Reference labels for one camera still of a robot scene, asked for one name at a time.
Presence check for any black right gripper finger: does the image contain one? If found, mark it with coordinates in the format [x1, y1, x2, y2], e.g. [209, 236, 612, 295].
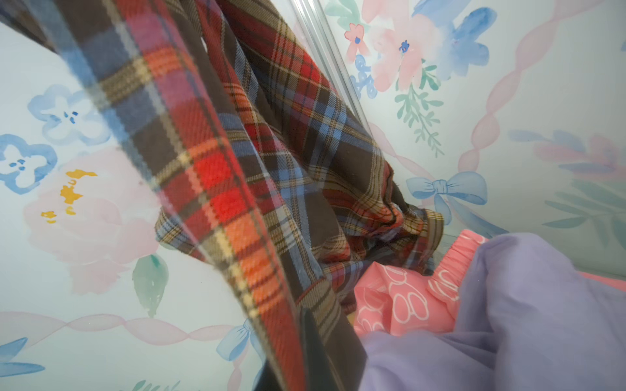
[253, 306, 343, 391]

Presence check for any plaid tartan cloth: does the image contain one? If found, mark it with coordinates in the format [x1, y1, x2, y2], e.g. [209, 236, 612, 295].
[1, 1, 443, 390]

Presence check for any pink patterned cloth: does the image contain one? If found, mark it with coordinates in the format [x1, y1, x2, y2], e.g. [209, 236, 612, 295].
[355, 231, 625, 345]

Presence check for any lavender purple cloth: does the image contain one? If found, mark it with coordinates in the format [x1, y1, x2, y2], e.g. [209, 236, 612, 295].
[360, 233, 625, 390]

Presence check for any aluminium corner post left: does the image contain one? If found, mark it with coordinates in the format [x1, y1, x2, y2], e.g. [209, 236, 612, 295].
[290, 0, 373, 135]

